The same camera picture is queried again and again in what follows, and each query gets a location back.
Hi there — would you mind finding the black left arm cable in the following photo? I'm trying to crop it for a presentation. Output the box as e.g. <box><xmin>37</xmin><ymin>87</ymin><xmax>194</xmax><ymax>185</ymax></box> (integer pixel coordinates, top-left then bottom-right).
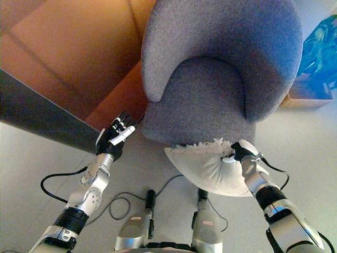
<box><xmin>40</xmin><ymin>166</ymin><xmax>91</xmax><ymax>204</ymax></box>

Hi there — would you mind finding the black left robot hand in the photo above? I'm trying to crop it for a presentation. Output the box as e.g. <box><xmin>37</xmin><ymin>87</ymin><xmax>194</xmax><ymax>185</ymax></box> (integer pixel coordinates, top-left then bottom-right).
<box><xmin>95</xmin><ymin>111</ymin><xmax>136</xmax><ymax>162</ymax></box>

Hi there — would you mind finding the dark gray partition panel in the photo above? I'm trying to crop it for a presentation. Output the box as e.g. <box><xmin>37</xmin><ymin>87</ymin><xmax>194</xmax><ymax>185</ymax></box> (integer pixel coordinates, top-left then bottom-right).
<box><xmin>0</xmin><ymin>69</ymin><xmax>105</xmax><ymax>154</ymax></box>

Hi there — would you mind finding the green leafy plant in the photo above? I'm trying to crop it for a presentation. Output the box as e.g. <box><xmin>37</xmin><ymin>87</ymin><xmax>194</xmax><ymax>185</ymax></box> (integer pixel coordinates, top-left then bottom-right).
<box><xmin>297</xmin><ymin>14</ymin><xmax>337</xmax><ymax>93</ymax></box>

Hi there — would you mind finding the gray fabric armchair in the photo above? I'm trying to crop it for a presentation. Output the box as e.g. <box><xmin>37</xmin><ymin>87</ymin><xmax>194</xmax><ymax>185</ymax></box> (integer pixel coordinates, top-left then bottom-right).
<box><xmin>141</xmin><ymin>0</ymin><xmax>304</xmax><ymax>146</ymax></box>

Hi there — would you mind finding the wooden planter box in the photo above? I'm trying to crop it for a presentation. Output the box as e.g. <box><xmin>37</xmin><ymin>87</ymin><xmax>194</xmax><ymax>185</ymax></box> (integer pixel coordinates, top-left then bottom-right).
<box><xmin>280</xmin><ymin>83</ymin><xmax>334</xmax><ymax>109</ymax></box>

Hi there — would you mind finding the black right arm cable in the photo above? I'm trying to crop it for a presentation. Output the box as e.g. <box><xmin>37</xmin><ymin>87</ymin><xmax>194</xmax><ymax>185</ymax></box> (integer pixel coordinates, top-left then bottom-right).
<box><xmin>259</xmin><ymin>154</ymin><xmax>291</xmax><ymax>191</ymax></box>

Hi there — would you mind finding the thin black floor cable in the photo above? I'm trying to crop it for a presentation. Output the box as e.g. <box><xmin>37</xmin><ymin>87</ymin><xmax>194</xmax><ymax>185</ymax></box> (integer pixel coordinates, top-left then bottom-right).
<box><xmin>206</xmin><ymin>197</ymin><xmax>229</xmax><ymax>233</ymax></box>
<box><xmin>108</xmin><ymin>174</ymin><xmax>185</xmax><ymax>220</ymax></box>

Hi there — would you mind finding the white fringed pillow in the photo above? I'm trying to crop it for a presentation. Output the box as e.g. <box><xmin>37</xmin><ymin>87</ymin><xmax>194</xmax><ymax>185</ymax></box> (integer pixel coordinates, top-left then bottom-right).
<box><xmin>164</xmin><ymin>137</ymin><xmax>254</xmax><ymax>198</ymax></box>

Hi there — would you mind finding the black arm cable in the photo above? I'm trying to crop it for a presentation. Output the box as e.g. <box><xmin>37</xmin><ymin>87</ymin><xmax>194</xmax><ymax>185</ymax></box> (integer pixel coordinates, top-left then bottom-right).
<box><xmin>40</xmin><ymin>166</ymin><xmax>91</xmax><ymax>204</ymax></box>
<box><xmin>259</xmin><ymin>154</ymin><xmax>291</xmax><ymax>191</ymax></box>

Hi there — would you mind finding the silver left robot leg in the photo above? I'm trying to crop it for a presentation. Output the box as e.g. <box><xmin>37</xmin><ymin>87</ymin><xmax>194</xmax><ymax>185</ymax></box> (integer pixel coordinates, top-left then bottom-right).
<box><xmin>114</xmin><ymin>209</ymin><xmax>154</xmax><ymax>251</ymax></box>

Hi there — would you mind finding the black left robot foot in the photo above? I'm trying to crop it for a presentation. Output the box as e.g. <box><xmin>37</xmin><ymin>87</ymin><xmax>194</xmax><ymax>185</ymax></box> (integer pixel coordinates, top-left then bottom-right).
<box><xmin>145</xmin><ymin>189</ymin><xmax>156</xmax><ymax>212</ymax></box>

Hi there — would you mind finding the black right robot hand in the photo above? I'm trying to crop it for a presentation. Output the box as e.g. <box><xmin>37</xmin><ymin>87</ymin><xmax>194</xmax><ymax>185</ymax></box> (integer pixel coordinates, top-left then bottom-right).
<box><xmin>222</xmin><ymin>139</ymin><xmax>260</xmax><ymax>164</ymax></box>

